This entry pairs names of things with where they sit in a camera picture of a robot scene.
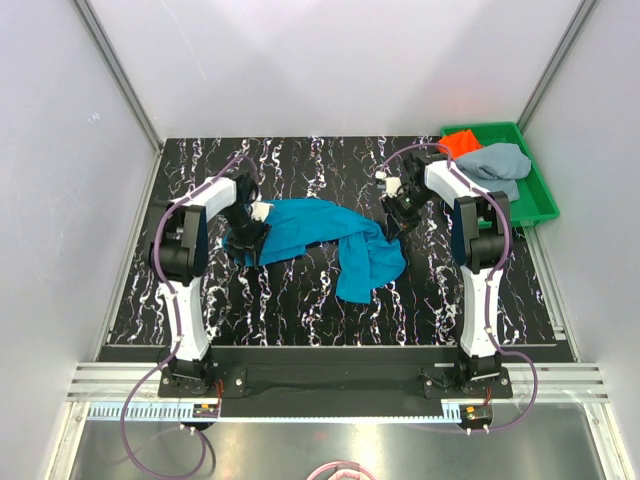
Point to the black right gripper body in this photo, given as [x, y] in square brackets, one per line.
[406, 205]

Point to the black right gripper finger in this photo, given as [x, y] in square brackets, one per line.
[406, 224]
[392, 233]

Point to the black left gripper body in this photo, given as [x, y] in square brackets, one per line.
[246, 232]

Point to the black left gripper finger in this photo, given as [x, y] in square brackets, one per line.
[253, 256]
[238, 256]

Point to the blue t shirt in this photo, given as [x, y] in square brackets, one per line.
[367, 260]

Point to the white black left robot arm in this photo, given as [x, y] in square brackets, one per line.
[178, 251]

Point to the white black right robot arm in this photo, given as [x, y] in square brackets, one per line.
[480, 245]

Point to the orange t shirt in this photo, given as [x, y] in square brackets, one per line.
[459, 143]

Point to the grey t shirt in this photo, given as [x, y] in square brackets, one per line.
[496, 167]

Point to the green plastic tray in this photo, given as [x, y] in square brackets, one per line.
[536, 203]

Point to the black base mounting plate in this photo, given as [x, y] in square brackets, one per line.
[244, 381]

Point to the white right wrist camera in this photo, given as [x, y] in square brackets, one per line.
[390, 185]

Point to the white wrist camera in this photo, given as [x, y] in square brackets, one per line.
[260, 210]
[390, 185]

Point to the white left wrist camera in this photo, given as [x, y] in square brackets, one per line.
[260, 210]

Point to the aluminium frame rail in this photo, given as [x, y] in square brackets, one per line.
[557, 382]

